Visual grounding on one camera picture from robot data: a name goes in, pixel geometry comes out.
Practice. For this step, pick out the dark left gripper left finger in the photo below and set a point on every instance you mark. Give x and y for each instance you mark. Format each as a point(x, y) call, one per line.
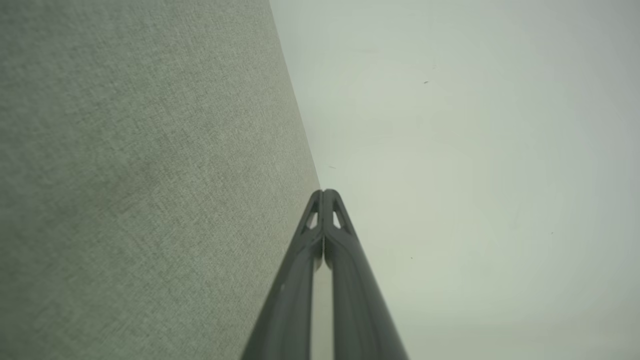
point(290, 310)

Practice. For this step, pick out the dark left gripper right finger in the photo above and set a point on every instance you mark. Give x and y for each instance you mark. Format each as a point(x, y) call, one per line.
point(357, 310)

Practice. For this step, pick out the grey fabric sofa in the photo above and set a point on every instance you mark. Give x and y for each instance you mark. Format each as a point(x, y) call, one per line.
point(125, 175)

